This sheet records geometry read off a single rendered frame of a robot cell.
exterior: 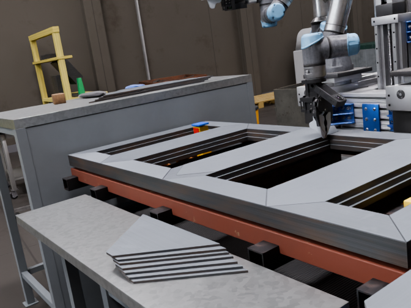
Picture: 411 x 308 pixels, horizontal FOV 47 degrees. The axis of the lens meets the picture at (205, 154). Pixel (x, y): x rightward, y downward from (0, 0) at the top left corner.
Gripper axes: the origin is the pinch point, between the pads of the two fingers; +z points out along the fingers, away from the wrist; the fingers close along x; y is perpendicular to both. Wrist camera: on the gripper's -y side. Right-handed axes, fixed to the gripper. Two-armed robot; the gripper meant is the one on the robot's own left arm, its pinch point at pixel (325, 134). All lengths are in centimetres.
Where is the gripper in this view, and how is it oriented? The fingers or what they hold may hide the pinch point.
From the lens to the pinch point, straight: 174.0
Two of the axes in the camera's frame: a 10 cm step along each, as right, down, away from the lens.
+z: 1.4, 9.7, 2.1
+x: -7.9, 2.4, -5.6
